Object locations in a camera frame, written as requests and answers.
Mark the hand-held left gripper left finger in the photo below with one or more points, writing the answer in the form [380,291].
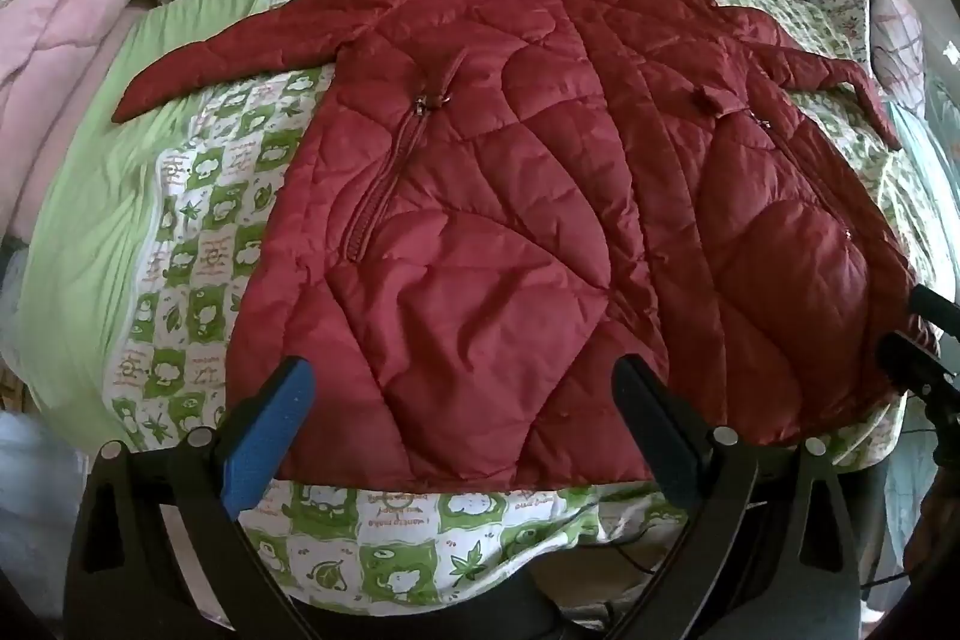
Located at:
[271,437]

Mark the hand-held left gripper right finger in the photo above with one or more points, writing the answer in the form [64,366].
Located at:
[651,437]

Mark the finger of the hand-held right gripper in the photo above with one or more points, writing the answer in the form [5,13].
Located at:
[937,308]
[916,364]

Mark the red quilted jacket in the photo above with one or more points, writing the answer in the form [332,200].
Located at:
[540,220]

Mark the teal cloth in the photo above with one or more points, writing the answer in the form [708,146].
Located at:
[926,145]

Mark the green checkered printed blanket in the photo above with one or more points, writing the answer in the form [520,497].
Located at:
[97,250]

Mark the pink plaid cloth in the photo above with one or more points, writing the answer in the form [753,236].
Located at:
[896,36]

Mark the pink quilt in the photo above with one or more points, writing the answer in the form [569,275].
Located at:
[52,55]

